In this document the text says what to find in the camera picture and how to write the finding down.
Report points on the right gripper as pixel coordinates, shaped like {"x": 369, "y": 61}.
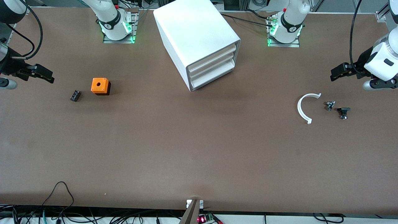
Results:
{"x": 9, "y": 66}

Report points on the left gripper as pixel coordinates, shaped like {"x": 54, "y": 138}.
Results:
{"x": 362, "y": 61}

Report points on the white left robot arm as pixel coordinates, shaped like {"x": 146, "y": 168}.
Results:
{"x": 290, "y": 21}

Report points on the small black silver part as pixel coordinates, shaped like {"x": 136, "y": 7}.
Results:
{"x": 330, "y": 105}

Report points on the small black terminal block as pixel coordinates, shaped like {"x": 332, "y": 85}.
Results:
{"x": 75, "y": 95}

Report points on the white curved plastic piece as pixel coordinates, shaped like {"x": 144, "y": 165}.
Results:
{"x": 300, "y": 109}

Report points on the circuit board with red light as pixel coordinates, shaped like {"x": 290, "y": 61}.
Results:
{"x": 206, "y": 218}

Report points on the small black bracket part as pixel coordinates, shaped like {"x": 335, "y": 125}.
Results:
{"x": 343, "y": 111}

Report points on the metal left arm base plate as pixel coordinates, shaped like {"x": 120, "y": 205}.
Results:
{"x": 295, "y": 44}

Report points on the orange button enclosure box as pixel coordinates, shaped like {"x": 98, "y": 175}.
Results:
{"x": 100, "y": 85}

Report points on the aluminium corner bracket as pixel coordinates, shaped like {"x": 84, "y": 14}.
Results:
{"x": 381, "y": 15}

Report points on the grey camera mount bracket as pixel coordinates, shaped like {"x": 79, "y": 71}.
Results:
{"x": 192, "y": 211}

